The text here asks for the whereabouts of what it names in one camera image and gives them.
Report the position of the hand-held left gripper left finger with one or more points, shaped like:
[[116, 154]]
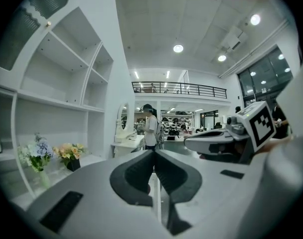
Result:
[[126, 183]]

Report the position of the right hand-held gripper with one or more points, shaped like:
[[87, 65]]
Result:
[[260, 126]]

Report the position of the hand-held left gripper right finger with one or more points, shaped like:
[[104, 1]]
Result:
[[183, 180]]

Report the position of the person's right forearm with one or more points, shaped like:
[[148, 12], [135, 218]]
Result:
[[273, 144]]

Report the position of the white vanity table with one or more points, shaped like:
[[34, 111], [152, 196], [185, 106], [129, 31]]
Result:
[[127, 143]]

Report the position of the black square vase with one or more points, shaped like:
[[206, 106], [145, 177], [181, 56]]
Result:
[[73, 165]]

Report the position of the shelf of helmets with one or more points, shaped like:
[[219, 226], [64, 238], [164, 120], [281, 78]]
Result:
[[176, 119]]

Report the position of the orange flower bouquet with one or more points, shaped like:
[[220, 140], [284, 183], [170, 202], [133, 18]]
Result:
[[69, 152]]

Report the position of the oval vanity mirror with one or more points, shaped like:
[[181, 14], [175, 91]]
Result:
[[124, 116]]

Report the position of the round ceiling light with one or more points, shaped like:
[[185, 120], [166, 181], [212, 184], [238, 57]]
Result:
[[222, 58], [178, 48], [255, 19]]

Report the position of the pale green vase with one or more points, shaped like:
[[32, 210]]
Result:
[[44, 179]]

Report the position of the white ceiling air conditioner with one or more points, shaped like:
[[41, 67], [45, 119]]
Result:
[[237, 38]]

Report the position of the blue flower bouquet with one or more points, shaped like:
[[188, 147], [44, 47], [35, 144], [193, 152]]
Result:
[[43, 148]]

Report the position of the black metal railing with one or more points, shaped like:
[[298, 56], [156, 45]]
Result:
[[181, 83]]

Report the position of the white desk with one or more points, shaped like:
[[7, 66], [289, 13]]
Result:
[[19, 185]]

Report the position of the white shelf cabinet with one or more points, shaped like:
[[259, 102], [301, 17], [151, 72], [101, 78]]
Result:
[[54, 66]]

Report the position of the dark glass window wall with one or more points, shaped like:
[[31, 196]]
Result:
[[263, 76]]

